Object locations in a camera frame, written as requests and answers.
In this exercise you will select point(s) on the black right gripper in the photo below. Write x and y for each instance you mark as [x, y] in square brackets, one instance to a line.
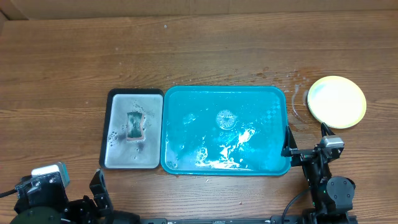
[308, 154]

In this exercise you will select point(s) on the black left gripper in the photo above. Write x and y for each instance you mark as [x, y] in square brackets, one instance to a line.
[84, 206]

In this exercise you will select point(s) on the pink and green sponge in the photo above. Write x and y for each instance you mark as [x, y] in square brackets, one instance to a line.
[135, 129]

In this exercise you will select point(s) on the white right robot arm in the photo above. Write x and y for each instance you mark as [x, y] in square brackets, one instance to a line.
[332, 197]

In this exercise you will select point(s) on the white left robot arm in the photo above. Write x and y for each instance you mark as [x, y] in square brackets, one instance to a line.
[53, 215]

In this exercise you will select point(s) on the black tray with soapy water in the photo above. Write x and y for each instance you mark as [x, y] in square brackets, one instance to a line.
[116, 151]

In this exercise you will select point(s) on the teal plastic tray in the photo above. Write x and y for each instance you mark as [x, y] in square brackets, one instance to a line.
[224, 130]

